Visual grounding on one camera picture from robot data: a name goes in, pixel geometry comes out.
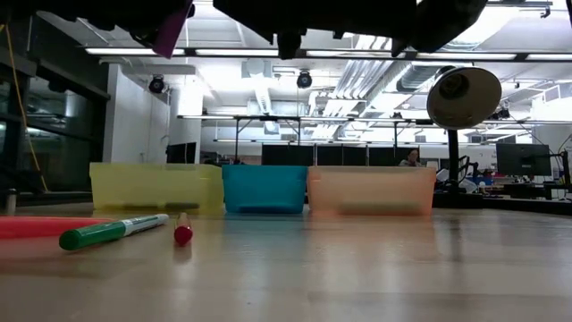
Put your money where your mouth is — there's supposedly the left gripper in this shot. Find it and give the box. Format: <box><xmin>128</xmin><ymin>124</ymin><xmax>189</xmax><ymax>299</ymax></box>
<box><xmin>0</xmin><ymin>0</ymin><xmax>194</xmax><ymax>46</ymax></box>

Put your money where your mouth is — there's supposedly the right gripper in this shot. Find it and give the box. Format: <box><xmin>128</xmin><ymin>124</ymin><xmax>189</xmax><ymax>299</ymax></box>
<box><xmin>213</xmin><ymin>0</ymin><xmax>419</xmax><ymax>61</ymax></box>

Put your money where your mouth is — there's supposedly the green dry-erase marker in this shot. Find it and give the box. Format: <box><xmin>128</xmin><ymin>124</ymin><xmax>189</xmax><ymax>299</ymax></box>
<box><xmin>58</xmin><ymin>213</ymin><xmax>170</xmax><ymax>251</ymax></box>

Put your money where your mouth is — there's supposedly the orange highlighter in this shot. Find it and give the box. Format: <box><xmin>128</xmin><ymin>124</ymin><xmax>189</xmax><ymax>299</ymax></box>
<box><xmin>0</xmin><ymin>216</ymin><xmax>115</xmax><ymax>241</ymax></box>

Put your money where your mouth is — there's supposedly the black partition panel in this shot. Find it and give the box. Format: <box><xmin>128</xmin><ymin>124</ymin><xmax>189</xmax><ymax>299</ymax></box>
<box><xmin>261</xmin><ymin>143</ymin><xmax>403</xmax><ymax>167</ymax></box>

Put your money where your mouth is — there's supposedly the black desk lamp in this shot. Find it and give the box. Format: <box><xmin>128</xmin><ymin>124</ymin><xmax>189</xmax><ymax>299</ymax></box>
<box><xmin>426</xmin><ymin>65</ymin><xmax>504</xmax><ymax>209</ymax></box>

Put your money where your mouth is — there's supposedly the black computer monitor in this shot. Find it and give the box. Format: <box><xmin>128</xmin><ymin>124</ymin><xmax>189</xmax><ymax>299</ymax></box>
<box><xmin>165</xmin><ymin>141</ymin><xmax>198</xmax><ymax>165</ymax></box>
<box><xmin>495</xmin><ymin>142</ymin><xmax>553</xmax><ymax>178</ymax></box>

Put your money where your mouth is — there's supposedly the person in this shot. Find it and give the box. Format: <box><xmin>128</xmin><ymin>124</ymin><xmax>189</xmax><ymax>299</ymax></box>
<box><xmin>399</xmin><ymin>148</ymin><xmax>424</xmax><ymax>168</ymax></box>

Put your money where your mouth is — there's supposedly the yellow plastic bin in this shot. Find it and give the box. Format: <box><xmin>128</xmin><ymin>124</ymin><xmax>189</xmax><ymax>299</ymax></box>
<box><xmin>88</xmin><ymin>161</ymin><xmax>226</xmax><ymax>215</ymax></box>

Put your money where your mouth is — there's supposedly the orange plastic bin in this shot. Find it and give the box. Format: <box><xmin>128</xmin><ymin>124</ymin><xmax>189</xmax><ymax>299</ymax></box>
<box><xmin>307</xmin><ymin>165</ymin><xmax>438</xmax><ymax>218</ymax></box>

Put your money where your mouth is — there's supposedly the blue plastic bin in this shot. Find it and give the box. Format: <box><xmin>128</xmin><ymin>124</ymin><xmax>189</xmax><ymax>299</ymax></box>
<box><xmin>222</xmin><ymin>164</ymin><xmax>309</xmax><ymax>215</ymax></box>

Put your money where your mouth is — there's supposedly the red dry-erase marker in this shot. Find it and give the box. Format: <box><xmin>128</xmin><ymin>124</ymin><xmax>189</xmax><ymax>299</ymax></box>
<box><xmin>172</xmin><ymin>212</ymin><xmax>195</xmax><ymax>247</ymax></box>

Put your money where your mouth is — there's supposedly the yellow cord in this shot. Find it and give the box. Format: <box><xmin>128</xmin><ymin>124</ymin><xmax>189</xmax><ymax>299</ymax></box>
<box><xmin>3</xmin><ymin>24</ymin><xmax>50</xmax><ymax>193</ymax></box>

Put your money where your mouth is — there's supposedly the small metal post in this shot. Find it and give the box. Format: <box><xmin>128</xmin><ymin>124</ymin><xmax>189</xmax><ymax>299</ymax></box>
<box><xmin>4</xmin><ymin>187</ymin><xmax>19</xmax><ymax>216</ymax></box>

